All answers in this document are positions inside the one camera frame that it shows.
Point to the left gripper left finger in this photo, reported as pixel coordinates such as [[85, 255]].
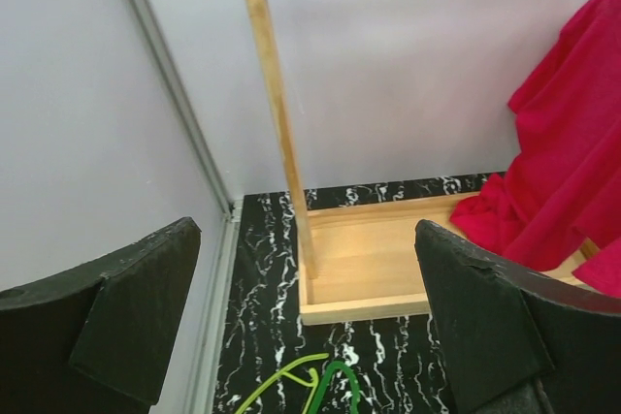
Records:
[[98, 337]]

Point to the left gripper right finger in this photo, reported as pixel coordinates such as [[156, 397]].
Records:
[[515, 340]]

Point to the wooden clothes rack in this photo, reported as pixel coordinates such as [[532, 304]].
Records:
[[355, 263]]

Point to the magenta pink shirt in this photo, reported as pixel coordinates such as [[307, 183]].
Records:
[[563, 187]]

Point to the dark green hanger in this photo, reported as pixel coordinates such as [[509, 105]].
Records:
[[336, 372]]

